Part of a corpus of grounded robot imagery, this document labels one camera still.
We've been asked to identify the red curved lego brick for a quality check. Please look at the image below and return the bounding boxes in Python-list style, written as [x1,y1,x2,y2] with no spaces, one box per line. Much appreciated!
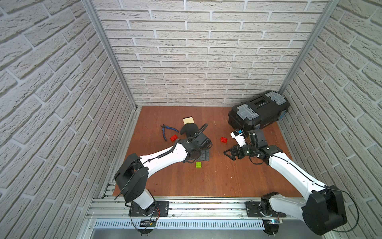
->
[170,134,178,142]
[220,137,228,143]

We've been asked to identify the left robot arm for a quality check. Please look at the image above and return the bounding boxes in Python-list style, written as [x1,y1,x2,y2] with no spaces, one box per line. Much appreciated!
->
[114,133,212,210]

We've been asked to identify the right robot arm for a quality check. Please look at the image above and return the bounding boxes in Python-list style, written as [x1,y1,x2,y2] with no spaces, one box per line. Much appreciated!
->
[224,129,347,236]

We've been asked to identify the black work glove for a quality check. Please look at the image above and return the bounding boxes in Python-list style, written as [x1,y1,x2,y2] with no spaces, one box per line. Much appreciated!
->
[180,123,199,138]

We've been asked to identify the black plastic toolbox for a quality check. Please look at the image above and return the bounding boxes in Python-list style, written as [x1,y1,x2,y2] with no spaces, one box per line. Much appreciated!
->
[228,90,290,136]

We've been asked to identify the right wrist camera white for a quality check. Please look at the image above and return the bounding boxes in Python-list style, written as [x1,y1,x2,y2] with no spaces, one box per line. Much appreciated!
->
[230,129,247,148]

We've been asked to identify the blue handled pliers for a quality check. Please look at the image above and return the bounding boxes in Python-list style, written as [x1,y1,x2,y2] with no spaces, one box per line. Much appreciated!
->
[160,123,180,142]

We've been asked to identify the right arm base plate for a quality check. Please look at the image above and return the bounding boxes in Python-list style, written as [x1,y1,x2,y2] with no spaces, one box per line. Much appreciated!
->
[245,200,287,218]

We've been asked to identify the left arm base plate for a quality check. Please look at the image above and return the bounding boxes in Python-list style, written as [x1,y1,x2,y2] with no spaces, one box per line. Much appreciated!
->
[129,201,170,217]

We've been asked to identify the aluminium rail frame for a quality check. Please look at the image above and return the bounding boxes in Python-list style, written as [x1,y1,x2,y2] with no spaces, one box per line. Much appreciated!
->
[76,185,299,239]

